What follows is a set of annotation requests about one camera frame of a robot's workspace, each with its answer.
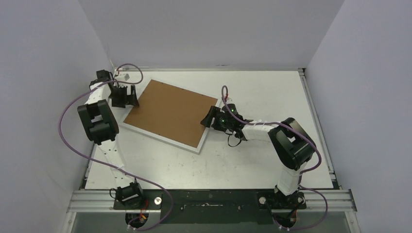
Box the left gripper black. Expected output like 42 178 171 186
109 85 139 109

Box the white picture frame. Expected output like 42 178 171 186
120 78 223 155

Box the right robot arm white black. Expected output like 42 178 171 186
200 103 315 208

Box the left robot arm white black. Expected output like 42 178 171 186
77 70 146 209

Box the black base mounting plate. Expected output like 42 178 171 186
113 189 307 224

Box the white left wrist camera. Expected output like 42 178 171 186
116 73 130 82

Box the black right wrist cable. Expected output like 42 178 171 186
227 133 245 148

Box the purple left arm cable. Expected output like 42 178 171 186
58 63 174 232

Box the aluminium front rail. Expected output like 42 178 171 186
68 189 358 213

